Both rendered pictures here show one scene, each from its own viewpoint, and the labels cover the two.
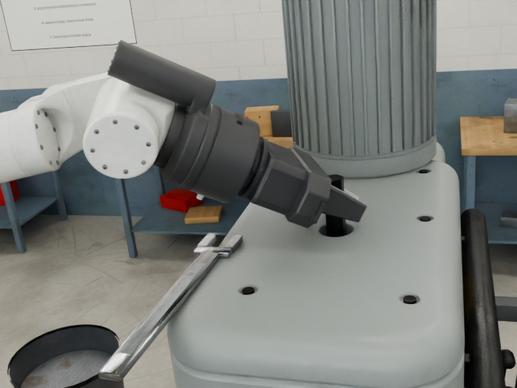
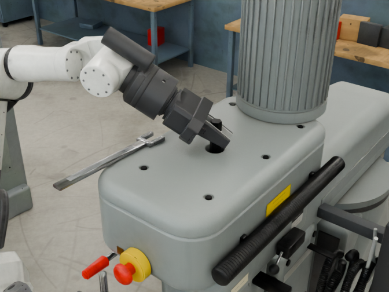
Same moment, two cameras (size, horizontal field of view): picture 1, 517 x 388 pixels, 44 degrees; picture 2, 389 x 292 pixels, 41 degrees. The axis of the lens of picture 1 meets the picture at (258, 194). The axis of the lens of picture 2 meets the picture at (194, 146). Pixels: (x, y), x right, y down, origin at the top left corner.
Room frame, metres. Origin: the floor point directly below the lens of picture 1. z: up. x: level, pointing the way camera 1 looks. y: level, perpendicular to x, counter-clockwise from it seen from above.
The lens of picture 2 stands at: (-0.20, -0.34, 2.40)
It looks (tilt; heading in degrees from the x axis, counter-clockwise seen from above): 30 degrees down; 20
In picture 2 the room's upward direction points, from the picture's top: 1 degrees clockwise
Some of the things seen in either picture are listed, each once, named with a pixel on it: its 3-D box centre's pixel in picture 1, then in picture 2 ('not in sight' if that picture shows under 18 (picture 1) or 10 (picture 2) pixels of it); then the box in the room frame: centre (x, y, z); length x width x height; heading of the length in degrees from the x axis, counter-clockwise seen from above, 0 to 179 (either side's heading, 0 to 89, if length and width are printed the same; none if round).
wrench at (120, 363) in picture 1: (177, 294); (111, 159); (0.52, 0.08, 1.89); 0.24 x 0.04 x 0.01; 160
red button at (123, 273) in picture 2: not in sight; (125, 272); (0.39, 0.00, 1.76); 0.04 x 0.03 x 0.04; 72
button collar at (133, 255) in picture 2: not in sight; (135, 265); (0.41, -0.01, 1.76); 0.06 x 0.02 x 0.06; 72
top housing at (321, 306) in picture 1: (341, 286); (217, 179); (0.65, -0.08, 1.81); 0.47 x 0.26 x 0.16; 162
